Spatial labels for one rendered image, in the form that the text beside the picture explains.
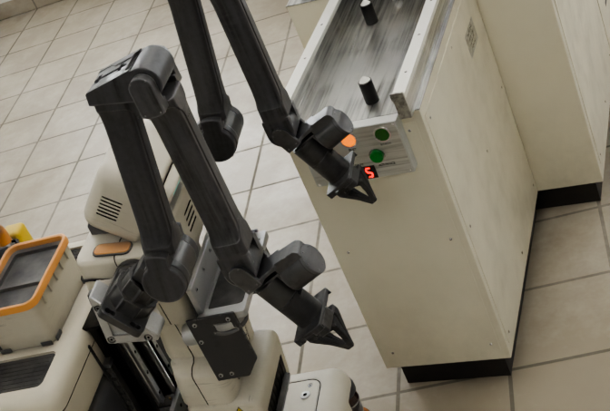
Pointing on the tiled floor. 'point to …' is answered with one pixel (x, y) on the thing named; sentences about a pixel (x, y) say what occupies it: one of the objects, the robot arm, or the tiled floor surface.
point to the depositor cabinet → (529, 53)
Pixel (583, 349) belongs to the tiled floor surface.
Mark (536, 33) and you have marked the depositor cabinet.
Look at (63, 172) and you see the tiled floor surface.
